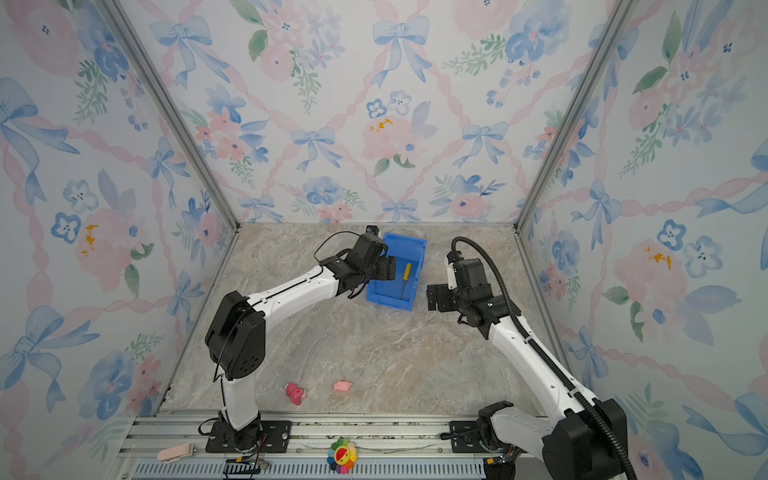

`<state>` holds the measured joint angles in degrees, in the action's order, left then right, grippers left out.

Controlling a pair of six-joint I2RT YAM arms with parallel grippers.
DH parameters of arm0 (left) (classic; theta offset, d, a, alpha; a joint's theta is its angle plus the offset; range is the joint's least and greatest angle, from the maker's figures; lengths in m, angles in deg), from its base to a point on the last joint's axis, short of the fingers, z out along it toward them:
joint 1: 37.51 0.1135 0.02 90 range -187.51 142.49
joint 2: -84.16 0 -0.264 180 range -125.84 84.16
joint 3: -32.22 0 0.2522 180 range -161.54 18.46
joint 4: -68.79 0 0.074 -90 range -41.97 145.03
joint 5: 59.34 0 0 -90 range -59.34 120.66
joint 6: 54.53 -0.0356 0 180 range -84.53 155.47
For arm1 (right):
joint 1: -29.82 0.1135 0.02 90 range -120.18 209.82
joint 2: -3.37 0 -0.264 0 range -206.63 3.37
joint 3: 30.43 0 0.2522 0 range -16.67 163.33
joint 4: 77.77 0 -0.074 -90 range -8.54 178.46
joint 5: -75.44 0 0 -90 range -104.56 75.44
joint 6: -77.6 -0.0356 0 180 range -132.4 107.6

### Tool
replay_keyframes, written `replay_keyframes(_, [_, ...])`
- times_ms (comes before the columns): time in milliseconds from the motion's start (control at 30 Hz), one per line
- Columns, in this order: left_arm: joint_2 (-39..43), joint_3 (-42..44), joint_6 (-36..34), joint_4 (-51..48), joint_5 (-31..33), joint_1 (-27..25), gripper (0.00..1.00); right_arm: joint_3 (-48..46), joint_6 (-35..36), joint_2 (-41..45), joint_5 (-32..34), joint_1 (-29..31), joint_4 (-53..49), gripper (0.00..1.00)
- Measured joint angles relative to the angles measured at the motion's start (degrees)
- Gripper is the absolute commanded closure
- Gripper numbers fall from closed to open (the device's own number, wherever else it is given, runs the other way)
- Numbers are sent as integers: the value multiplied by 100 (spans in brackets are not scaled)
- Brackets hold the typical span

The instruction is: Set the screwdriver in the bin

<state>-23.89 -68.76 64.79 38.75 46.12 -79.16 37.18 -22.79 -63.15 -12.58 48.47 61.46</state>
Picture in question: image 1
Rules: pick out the blue plastic bin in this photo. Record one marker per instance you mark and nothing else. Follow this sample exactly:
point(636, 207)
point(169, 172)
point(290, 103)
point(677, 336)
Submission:
point(405, 249)

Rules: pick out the beige cylinder object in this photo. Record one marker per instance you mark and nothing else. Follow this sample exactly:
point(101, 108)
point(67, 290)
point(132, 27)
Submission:
point(176, 453)

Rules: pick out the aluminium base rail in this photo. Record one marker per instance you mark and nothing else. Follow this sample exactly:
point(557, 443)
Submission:
point(390, 446)

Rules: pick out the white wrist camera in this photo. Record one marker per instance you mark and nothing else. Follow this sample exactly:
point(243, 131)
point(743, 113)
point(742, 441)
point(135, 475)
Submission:
point(450, 271)

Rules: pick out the magenta pink toy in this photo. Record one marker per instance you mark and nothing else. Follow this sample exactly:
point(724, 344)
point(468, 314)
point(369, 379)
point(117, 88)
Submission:
point(295, 393)

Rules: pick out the yellow handled screwdriver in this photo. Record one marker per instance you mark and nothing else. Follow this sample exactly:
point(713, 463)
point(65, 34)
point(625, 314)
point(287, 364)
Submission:
point(405, 279)

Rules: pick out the aluminium corner post right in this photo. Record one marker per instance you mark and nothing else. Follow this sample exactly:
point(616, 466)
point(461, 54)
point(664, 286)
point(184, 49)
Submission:
point(614, 29)

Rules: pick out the aluminium corner post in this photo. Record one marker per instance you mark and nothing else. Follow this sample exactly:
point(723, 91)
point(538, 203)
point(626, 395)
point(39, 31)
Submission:
point(119, 22)
point(614, 29)

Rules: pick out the aluminium corner post left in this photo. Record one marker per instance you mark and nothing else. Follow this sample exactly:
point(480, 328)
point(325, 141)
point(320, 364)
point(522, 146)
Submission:
point(119, 22)

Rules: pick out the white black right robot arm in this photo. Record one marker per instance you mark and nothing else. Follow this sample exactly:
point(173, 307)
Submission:
point(579, 435)

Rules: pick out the light pink toy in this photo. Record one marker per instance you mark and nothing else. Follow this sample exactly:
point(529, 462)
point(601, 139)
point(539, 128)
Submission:
point(342, 386)

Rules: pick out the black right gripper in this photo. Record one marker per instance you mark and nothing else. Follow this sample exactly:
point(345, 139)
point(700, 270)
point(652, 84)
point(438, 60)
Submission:
point(443, 291)

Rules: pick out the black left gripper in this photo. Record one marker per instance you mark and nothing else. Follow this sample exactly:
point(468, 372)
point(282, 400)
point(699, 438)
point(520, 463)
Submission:
point(387, 268)

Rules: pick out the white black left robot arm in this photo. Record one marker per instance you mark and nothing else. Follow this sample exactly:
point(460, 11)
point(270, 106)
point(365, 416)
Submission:
point(236, 338)

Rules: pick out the rainbow flower toy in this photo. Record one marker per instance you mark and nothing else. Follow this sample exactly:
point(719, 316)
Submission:
point(342, 456)

